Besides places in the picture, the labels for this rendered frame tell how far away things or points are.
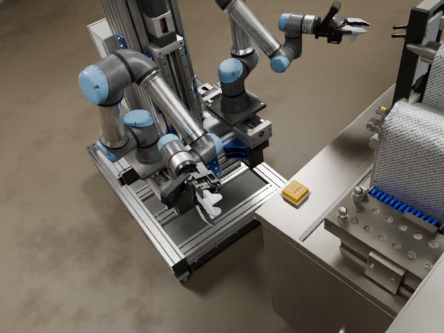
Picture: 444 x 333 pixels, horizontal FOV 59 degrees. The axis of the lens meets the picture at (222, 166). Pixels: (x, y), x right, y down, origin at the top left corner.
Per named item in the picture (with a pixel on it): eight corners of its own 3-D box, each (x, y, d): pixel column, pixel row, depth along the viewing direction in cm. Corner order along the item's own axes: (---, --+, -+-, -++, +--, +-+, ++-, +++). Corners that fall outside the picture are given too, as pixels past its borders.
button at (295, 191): (294, 183, 149) (293, 178, 147) (308, 192, 145) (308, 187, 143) (281, 194, 146) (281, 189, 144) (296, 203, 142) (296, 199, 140)
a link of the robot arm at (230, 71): (216, 93, 193) (211, 69, 183) (228, 78, 200) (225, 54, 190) (238, 98, 188) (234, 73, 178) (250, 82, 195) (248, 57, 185)
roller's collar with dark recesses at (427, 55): (428, 55, 124) (433, 36, 120) (448, 61, 121) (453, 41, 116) (418, 65, 122) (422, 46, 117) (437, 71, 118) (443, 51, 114)
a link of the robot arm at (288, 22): (284, 27, 176) (283, 8, 170) (308, 30, 171) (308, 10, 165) (277, 36, 172) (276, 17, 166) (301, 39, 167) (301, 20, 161)
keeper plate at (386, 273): (368, 269, 120) (372, 250, 112) (398, 289, 115) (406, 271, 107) (363, 274, 119) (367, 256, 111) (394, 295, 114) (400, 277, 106)
